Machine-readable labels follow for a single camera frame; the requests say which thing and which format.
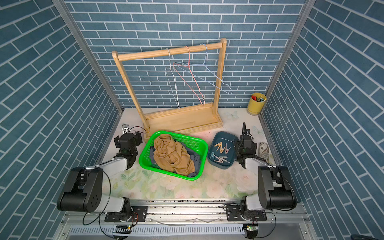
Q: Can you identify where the pink clothespin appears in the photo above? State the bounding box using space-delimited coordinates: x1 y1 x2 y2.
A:
225 146 231 154

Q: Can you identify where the beige clothespin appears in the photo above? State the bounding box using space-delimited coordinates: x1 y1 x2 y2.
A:
220 159 232 165
218 143 227 153

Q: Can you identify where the tan clothespin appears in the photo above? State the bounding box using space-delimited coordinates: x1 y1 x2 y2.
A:
214 155 225 164

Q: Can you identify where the tan tank top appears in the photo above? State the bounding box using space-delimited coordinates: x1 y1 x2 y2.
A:
154 134 196 176

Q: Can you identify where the pink wire hanger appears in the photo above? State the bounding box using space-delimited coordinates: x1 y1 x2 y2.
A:
173 46 206 105

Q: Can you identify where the dark grey tank top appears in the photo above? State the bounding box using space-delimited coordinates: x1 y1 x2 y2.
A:
150 143 202 178

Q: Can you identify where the light blue wire hanger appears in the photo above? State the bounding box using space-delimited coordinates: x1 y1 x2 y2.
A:
175 44 233 95

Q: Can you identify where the white wire hanger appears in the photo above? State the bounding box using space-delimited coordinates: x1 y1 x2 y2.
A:
165 48 180 109

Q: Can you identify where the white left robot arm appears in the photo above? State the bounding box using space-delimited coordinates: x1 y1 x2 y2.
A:
57 132 143 216

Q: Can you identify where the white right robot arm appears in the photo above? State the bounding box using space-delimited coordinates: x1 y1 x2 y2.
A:
235 123 298 214

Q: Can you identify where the yellow pen cup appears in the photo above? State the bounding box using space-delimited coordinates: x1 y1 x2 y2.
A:
247 93 267 116

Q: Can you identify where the dark teal plastic tray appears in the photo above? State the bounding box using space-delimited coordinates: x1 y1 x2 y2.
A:
208 132 239 170

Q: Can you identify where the green plastic basket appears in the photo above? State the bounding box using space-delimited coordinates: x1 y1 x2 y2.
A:
139 131 209 181

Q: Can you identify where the wooden clothes rack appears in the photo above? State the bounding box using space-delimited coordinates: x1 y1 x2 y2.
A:
111 38 228 142

